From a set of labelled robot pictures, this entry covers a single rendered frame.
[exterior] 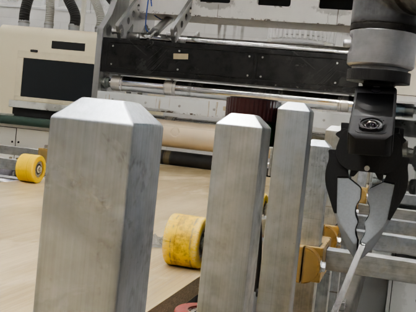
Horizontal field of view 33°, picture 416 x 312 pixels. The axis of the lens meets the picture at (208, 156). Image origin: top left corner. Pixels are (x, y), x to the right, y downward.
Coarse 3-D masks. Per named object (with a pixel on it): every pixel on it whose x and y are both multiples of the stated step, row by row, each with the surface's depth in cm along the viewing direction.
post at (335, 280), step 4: (340, 248) 148; (332, 272) 149; (336, 272) 149; (332, 276) 149; (336, 276) 149; (332, 280) 149; (336, 280) 149; (332, 284) 149; (336, 284) 149; (332, 288) 149; (336, 288) 149; (332, 292) 149; (336, 292) 149; (332, 296) 149; (336, 296) 149; (332, 300) 149; (328, 304) 149; (332, 304) 149; (328, 308) 149
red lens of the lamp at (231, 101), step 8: (232, 104) 76; (240, 104) 75; (248, 104) 75; (256, 104) 75; (264, 104) 75; (272, 104) 76; (280, 104) 77; (232, 112) 76; (240, 112) 75; (248, 112) 75; (256, 112) 75; (264, 112) 75; (272, 112) 76; (264, 120) 75; (272, 120) 76
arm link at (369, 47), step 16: (352, 32) 80; (368, 32) 78; (384, 32) 77; (400, 32) 77; (352, 48) 80; (368, 48) 78; (384, 48) 77; (400, 48) 77; (352, 64) 80; (368, 64) 78; (384, 64) 77; (400, 64) 77
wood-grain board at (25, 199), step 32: (0, 192) 176; (32, 192) 182; (160, 192) 212; (192, 192) 221; (0, 224) 131; (32, 224) 135; (160, 224) 150; (0, 256) 105; (32, 256) 107; (160, 256) 117; (0, 288) 87; (32, 288) 88; (160, 288) 95; (192, 288) 102
